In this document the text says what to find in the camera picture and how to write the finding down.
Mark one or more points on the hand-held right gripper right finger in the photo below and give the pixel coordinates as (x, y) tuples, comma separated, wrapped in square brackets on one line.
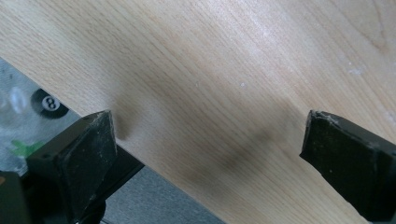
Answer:
[(348, 158)]

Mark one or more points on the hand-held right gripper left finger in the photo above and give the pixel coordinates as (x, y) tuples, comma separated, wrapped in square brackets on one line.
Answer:
[(84, 161)]

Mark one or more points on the grey printed plastic sheet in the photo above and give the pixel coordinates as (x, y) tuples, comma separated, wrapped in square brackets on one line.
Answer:
[(25, 124)]

